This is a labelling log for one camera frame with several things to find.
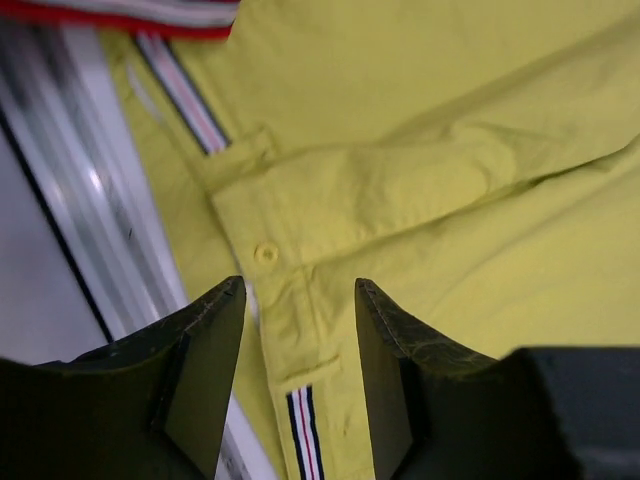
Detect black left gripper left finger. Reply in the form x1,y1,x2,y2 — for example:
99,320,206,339
1,276,246,479

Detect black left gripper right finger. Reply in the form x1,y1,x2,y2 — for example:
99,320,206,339
355,279,581,479

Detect yellow-green trousers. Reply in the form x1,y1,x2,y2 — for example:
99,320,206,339
100,1,639,479

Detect red garment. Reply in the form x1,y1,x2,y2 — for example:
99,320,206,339
1,1,240,39

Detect aluminium table frame rails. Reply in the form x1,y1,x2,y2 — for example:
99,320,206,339
1,21,276,479

